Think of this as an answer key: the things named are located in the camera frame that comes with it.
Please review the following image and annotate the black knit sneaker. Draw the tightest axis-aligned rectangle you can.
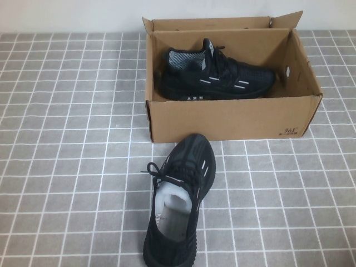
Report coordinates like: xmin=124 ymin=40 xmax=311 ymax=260
xmin=157 ymin=38 xmax=277 ymax=101
xmin=140 ymin=132 xmax=217 ymax=266

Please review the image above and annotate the brown cardboard shoe box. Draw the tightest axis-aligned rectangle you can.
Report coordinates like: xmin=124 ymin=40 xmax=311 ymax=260
xmin=141 ymin=10 xmax=323 ymax=143

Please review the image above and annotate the white foam shoe stuffing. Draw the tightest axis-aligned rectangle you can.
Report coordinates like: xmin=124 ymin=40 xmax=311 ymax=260
xmin=155 ymin=185 xmax=193 ymax=221

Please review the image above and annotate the grey tiled table cover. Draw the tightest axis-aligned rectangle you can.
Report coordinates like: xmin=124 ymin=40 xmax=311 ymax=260
xmin=0 ymin=32 xmax=356 ymax=267

